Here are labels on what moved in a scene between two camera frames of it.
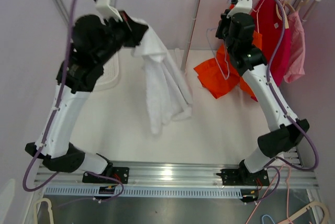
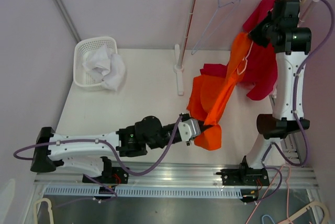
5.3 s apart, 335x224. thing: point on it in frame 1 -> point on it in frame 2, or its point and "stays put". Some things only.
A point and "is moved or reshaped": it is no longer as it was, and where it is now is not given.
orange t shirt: x=220 y=74 -> x=209 y=94
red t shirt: x=267 y=12 is moved or reshaped
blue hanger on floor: x=266 y=215 stays put
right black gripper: x=224 y=20 -> x=255 y=34
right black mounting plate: x=242 y=177 stays put
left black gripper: x=134 y=30 -> x=203 y=127
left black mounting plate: x=121 y=174 stays put
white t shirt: x=168 y=94 -> x=110 y=67
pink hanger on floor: x=288 y=184 stays put
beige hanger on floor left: x=49 y=209 stays put
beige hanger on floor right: x=326 y=215 stays put
